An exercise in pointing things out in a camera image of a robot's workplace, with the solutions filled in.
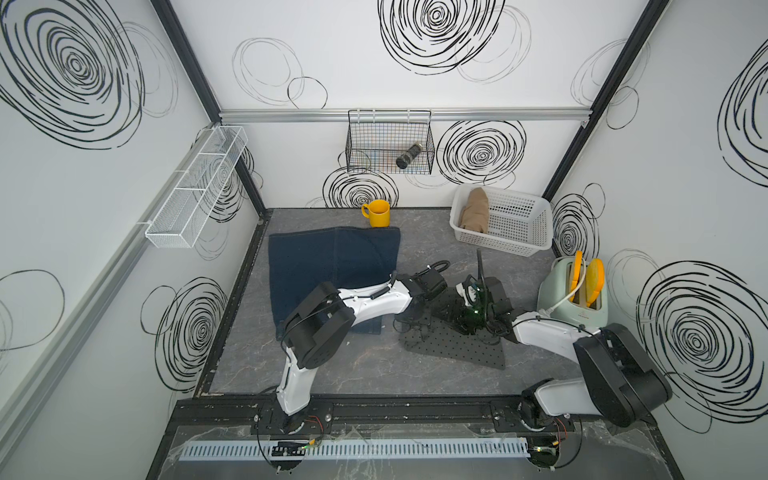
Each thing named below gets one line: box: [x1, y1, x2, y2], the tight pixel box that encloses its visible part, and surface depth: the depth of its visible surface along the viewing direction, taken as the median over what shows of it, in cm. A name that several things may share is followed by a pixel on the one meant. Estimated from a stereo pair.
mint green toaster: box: [537, 256, 608, 330], surface depth 79 cm
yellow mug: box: [361, 199, 390, 228], surface depth 114 cm
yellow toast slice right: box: [586, 258, 605, 307], surface depth 78 cm
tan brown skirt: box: [459, 187, 489, 234], surface depth 114 cm
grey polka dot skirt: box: [399, 313, 505, 371], surface depth 84 cm
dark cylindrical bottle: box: [396, 143, 423, 169], surface depth 93 cm
